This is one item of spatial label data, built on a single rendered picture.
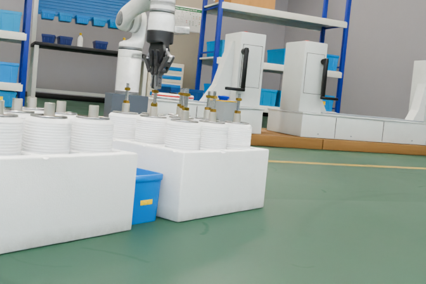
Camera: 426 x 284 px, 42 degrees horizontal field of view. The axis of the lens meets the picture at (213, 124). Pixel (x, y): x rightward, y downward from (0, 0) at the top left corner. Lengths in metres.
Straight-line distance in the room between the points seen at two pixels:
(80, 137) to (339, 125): 3.30
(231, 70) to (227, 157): 2.58
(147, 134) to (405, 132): 3.45
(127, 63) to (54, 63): 7.86
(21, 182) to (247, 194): 0.75
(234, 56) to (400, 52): 4.69
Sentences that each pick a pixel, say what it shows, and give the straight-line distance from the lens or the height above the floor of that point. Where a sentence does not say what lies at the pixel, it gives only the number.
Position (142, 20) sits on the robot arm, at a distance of 2.17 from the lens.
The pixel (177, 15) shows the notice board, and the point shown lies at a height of 1.41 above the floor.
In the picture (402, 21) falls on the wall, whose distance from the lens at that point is 8.56.
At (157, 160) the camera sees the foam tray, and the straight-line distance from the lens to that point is 1.46.
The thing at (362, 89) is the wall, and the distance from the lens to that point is 9.04.
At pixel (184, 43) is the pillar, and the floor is 1.03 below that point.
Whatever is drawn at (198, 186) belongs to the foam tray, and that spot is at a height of 0.09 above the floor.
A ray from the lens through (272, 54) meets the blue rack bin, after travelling 7.45.
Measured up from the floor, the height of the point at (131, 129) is 0.21.
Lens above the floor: 0.33
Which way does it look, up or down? 3 degrees down
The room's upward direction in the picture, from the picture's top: 5 degrees clockwise
